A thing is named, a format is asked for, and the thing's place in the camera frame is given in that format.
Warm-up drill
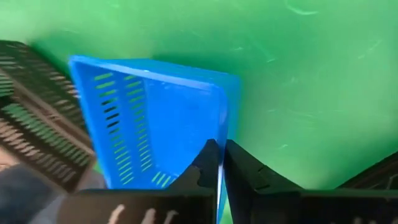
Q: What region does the blue slotted plastic basket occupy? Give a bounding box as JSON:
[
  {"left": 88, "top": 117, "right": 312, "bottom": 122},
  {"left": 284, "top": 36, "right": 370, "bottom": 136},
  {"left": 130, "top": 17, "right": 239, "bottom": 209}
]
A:
[{"left": 68, "top": 55, "right": 242, "bottom": 224}]

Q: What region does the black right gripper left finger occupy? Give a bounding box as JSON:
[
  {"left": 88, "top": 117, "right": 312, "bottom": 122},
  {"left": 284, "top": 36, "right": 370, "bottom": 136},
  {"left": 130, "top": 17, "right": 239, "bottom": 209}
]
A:
[{"left": 57, "top": 139, "right": 219, "bottom": 224}]

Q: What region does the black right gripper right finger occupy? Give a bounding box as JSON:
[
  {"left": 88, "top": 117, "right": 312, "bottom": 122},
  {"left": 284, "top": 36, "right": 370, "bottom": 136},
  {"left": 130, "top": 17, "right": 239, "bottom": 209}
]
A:
[{"left": 223, "top": 139, "right": 398, "bottom": 224}]

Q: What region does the black slotted plastic basket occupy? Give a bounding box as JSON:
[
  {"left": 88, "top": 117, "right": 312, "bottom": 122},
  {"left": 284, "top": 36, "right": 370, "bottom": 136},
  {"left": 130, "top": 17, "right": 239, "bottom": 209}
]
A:
[{"left": 0, "top": 39, "right": 98, "bottom": 194}]

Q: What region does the black table frame rail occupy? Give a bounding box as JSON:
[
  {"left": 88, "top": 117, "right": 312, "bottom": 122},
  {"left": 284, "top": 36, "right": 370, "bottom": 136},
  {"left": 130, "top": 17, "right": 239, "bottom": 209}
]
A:
[{"left": 337, "top": 151, "right": 398, "bottom": 191}]

